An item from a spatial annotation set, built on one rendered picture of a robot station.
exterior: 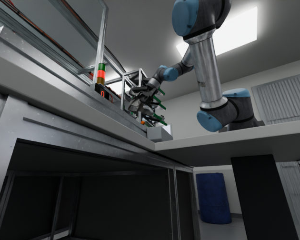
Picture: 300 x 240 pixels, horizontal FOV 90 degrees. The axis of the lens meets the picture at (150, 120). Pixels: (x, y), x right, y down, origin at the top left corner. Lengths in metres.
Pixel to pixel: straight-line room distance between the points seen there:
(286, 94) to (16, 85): 4.14
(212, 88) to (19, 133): 0.60
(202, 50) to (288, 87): 3.68
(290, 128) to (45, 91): 0.47
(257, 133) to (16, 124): 0.45
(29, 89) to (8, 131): 0.05
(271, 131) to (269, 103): 3.62
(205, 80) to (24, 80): 0.56
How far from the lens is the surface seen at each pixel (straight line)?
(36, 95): 0.22
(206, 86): 0.65
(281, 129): 0.46
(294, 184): 3.80
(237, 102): 0.77
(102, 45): 1.18
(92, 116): 0.27
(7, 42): 0.33
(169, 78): 0.89
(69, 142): 0.25
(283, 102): 4.08
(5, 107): 0.21
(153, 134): 0.66
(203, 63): 0.63
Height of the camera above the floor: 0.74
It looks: 21 degrees up
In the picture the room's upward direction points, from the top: 1 degrees counter-clockwise
